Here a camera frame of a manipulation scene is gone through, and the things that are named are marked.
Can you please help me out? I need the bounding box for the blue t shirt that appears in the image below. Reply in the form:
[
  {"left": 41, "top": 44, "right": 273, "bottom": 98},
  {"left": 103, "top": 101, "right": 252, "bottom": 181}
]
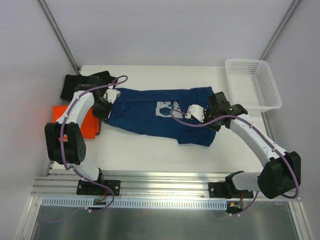
[{"left": 106, "top": 86, "right": 216, "bottom": 147}]

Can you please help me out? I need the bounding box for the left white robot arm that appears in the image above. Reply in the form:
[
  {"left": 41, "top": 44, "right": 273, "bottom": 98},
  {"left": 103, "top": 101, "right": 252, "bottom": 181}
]
[{"left": 44, "top": 75, "right": 120, "bottom": 194}]

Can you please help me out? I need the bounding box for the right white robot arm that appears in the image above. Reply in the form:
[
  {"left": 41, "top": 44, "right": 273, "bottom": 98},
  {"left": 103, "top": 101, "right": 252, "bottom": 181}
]
[{"left": 203, "top": 92, "right": 301, "bottom": 199}]

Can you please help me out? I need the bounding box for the orange folded t shirt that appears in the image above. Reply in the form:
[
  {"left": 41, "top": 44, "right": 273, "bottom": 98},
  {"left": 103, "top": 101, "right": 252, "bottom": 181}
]
[{"left": 52, "top": 105, "right": 100, "bottom": 139}]

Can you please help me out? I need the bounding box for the white plastic basket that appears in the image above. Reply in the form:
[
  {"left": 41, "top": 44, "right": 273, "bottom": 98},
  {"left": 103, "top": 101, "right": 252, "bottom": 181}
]
[{"left": 225, "top": 58, "right": 282, "bottom": 113}]

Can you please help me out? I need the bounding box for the black folded t shirt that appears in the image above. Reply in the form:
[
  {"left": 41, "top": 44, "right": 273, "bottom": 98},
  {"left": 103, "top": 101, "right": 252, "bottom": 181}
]
[{"left": 60, "top": 71, "right": 116, "bottom": 102}]

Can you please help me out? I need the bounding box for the left corner aluminium profile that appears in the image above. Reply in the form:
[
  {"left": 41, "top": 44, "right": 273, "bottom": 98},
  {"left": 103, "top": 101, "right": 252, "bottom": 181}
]
[{"left": 37, "top": 0, "right": 81, "bottom": 73}]

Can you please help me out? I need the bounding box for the corner aluminium profile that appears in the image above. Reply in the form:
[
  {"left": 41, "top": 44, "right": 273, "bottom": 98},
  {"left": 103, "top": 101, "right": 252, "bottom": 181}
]
[
  {"left": 37, "top": 0, "right": 81, "bottom": 73},
  {"left": 259, "top": 0, "right": 303, "bottom": 61}
]

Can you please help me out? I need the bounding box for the right corner aluminium profile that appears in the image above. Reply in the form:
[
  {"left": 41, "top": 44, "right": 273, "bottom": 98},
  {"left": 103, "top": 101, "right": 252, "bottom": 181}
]
[{"left": 259, "top": 0, "right": 303, "bottom": 61}]

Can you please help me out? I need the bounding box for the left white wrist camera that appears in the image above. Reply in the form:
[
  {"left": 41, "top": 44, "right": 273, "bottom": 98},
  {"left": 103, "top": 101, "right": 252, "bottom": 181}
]
[{"left": 104, "top": 89, "right": 121, "bottom": 104}]

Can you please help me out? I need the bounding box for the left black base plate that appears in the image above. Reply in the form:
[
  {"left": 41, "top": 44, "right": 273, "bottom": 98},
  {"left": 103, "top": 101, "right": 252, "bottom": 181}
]
[{"left": 76, "top": 180, "right": 121, "bottom": 196}]

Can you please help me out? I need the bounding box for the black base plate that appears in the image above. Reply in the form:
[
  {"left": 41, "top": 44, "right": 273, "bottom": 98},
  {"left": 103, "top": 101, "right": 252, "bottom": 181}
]
[
  {"left": 76, "top": 180, "right": 121, "bottom": 196},
  {"left": 208, "top": 182, "right": 254, "bottom": 199}
]

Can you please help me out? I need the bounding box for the aluminium mounting rail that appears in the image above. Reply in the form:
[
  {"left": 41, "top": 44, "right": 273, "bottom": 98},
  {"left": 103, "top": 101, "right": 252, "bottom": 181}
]
[{"left": 30, "top": 169, "right": 300, "bottom": 201}]

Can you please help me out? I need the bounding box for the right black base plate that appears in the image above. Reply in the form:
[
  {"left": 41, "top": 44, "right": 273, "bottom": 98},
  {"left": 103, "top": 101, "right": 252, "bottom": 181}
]
[{"left": 208, "top": 182, "right": 254, "bottom": 199}]

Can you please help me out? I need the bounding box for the white slotted cable duct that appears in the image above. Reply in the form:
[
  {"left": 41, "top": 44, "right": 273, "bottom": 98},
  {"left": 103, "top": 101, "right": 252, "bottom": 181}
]
[{"left": 41, "top": 197, "right": 227, "bottom": 211}]

